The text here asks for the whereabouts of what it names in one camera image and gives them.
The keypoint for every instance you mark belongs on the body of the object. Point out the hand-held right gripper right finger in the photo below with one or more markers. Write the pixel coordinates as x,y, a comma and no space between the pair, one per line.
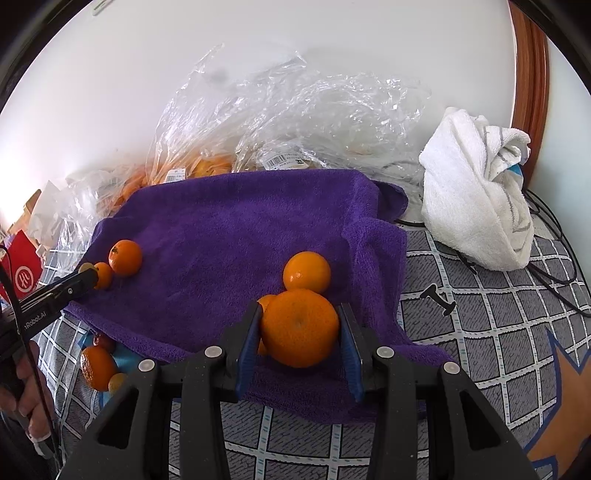
352,353

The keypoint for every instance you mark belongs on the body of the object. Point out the large mandarin orange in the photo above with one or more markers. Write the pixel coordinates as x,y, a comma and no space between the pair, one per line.
300,330

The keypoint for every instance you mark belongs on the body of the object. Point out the clear plastic bag white label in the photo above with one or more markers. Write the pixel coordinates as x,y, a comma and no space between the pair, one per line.
281,159

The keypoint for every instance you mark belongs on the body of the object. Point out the brown wooden door frame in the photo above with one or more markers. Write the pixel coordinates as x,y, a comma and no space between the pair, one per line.
531,74

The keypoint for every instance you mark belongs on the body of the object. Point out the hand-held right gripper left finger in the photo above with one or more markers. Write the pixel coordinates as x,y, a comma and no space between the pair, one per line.
247,344

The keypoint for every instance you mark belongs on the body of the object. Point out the small mandarin orange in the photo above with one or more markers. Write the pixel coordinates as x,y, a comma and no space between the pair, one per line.
103,276

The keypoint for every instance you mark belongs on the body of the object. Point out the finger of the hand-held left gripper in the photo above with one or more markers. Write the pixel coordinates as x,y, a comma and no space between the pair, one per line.
60,289

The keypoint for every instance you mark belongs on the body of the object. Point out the small yellow-green fruit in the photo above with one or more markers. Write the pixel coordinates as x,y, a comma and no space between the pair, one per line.
86,267
117,383

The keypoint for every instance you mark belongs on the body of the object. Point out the purple towel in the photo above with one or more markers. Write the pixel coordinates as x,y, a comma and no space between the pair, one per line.
221,240

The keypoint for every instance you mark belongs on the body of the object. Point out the large clear plastic bag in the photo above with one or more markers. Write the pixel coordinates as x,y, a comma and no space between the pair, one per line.
286,101

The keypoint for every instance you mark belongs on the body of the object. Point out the grey checked bed sheet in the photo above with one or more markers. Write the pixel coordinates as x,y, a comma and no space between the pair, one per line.
485,323

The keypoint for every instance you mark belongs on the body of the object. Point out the mandarin orange dark stem mark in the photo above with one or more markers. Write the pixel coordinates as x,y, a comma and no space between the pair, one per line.
125,257

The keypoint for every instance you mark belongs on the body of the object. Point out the white wall switch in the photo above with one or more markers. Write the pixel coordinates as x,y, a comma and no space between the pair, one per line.
99,6

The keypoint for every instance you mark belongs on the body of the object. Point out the crumpled clear plastic bag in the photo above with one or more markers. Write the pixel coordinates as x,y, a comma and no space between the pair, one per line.
78,207

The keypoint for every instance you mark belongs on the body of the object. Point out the white crumpled cloth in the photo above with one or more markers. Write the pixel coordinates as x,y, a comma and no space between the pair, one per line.
480,194

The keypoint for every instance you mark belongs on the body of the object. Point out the person's left hand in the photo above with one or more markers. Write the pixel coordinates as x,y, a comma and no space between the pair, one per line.
32,392

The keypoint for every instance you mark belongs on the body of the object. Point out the clear bag of oranges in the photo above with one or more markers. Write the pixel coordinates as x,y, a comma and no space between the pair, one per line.
184,173

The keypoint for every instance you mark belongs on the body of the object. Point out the small red fruit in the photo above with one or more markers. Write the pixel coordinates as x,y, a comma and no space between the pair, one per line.
104,342

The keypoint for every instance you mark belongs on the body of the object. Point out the red paper bag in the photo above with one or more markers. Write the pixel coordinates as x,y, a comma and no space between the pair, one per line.
21,272

